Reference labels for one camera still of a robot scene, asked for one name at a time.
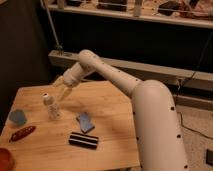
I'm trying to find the upper shelf with clutter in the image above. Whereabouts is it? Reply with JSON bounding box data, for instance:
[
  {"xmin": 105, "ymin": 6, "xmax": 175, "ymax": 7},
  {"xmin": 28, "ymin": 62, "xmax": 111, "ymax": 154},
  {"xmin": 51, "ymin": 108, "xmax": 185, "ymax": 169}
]
[{"xmin": 40, "ymin": 0, "xmax": 213, "ymax": 29}]

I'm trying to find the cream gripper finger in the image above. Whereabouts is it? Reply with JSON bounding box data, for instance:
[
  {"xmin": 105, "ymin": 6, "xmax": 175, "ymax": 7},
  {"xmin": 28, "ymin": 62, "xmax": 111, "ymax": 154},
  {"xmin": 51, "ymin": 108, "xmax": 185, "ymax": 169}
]
[
  {"xmin": 52, "ymin": 77, "xmax": 63, "ymax": 87},
  {"xmin": 58, "ymin": 87, "xmax": 72, "ymax": 101}
]

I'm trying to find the blue-grey block centre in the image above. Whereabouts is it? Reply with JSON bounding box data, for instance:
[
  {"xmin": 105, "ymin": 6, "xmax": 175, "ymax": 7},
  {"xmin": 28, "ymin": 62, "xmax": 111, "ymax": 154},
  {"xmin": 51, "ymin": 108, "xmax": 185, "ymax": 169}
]
[{"xmin": 76, "ymin": 112, "xmax": 95, "ymax": 134}]

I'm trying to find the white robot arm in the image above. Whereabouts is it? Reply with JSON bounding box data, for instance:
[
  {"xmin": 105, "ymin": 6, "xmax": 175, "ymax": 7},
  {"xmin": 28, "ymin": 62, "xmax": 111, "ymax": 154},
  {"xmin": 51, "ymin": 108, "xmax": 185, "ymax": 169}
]
[{"xmin": 54, "ymin": 49, "xmax": 190, "ymax": 171}]

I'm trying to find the black striped rectangular block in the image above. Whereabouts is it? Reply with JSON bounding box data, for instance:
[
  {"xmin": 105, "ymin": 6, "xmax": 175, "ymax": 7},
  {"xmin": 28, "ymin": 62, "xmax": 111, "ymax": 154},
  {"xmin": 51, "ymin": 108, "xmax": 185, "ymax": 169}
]
[{"xmin": 68, "ymin": 132, "xmax": 99, "ymax": 149}]

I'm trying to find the black cable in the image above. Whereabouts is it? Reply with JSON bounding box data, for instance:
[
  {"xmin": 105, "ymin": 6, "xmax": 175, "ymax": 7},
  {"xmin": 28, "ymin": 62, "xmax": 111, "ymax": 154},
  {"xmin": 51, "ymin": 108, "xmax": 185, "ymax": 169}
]
[{"xmin": 173, "ymin": 31, "xmax": 213, "ymax": 141}]

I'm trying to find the blue-grey block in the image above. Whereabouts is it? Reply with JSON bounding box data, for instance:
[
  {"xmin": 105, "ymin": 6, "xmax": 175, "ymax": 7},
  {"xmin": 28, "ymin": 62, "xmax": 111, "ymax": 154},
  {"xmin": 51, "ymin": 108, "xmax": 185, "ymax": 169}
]
[
  {"xmin": 9, "ymin": 109, "xmax": 27, "ymax": 126},
  {"xmin": 76, "ymin": 112, "xmax": 95, "ymax": 134}
]

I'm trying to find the thin metal pole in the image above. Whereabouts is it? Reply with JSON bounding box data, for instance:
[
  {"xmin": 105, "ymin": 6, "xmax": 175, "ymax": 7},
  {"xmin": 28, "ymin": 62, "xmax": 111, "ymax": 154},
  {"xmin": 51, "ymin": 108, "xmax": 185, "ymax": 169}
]
[{"xmin": 43, "ymin": 0, "xmax": 63, "ymax": 54}]

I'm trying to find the red elongated toy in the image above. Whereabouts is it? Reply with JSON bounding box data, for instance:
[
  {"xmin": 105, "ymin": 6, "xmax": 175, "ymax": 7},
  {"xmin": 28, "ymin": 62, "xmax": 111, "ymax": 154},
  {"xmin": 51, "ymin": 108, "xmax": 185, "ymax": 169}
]
[{"xmin": 9, "ymin": 126, "xmax": 36, "ymax": 142}]

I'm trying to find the metal frame rail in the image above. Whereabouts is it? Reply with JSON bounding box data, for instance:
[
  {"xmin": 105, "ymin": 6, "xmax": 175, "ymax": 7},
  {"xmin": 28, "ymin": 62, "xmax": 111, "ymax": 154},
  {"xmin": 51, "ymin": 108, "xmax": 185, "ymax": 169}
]
[{"xmin": 48, "ymin": 49, "xmax": 213, "ymax": 93}]

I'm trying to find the dark box on floor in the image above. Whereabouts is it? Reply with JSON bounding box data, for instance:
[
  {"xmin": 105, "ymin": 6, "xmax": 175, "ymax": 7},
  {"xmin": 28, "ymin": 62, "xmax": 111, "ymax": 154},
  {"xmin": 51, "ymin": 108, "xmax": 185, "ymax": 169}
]
[{"xmin": 206, "ymin": 149, "xmax": 213, "ymax": 166}]

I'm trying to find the clear plastic bottle white cap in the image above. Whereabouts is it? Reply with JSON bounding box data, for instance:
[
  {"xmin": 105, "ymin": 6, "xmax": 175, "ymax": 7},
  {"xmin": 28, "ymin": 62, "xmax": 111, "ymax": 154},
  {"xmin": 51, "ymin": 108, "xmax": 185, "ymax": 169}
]
[{"xmin": 42, "ymin": 93, "xmax": 61, "ymax": 120}]

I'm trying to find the blue-grey block left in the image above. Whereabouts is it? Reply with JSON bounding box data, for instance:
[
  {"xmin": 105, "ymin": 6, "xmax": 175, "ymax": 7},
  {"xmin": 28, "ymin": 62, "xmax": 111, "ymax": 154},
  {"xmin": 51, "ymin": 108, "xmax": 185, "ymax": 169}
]
[{"xmin": 9, "ymin": 109, "xmax": 27, "ymax": 126}]

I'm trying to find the red bowl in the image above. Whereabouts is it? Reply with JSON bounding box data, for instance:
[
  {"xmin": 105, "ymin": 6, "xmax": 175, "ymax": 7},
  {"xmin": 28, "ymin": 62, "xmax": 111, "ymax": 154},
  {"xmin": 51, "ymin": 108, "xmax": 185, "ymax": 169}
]
[{"xmin": 0, "ymin": 148, "xmax": 14, "ymax": 171}]

